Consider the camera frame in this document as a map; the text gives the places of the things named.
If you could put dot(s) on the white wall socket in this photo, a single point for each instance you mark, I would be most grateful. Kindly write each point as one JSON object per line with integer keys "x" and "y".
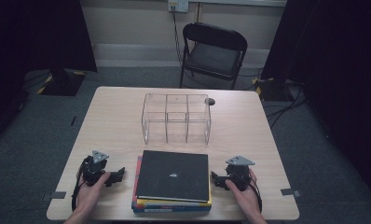
{"x": 178, "y": 5}

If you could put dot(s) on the black book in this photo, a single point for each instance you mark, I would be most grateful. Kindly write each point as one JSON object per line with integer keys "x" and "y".
{"x": 171, "y": 174}

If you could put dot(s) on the person's right hand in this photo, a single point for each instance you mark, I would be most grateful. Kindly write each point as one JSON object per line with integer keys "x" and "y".
{"x": 249, "y": 199}

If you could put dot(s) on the grey tape strip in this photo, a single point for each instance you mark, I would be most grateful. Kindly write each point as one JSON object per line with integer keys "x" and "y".
{"x": 289, "y": 192}
{"x": 57, "y": 195}

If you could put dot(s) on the yellow book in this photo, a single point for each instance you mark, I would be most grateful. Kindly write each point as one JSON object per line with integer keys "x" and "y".
{"x": 174, "y": 202}

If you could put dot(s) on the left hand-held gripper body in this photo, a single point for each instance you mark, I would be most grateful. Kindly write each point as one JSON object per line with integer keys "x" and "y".
{"x": 93, "y": 172}

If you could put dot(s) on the small black floor object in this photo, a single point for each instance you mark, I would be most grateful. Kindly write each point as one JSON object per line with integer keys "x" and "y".
{"x": 73, "y": 120}

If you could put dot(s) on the black curtain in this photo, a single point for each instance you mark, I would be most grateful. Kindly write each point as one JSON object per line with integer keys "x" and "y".
{"x": 25, "y": 46}
{"x": 339, "y": 77}

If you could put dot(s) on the person's left hand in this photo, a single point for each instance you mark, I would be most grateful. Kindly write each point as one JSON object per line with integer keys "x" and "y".
{"x": 89, "y": 197}

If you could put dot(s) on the clear acrylic book rack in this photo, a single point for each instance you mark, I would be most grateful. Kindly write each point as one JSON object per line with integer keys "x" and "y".
{"x": 176, "y": 118}

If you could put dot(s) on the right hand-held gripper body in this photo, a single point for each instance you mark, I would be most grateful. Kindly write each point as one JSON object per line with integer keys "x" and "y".
{"x": 239, "y": 174}

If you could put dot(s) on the black folding chair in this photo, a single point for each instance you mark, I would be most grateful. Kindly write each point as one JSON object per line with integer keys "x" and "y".
{"x": 213, "y": 59}

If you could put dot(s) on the black stand base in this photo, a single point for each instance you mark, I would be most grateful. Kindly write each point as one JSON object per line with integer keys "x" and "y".
{"x": 62, "y": 82}
{"x": 269, "y": 88}

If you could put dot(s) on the black round table grommet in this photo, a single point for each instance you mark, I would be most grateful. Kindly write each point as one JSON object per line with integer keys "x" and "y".
{"x": 211, "y": 101}

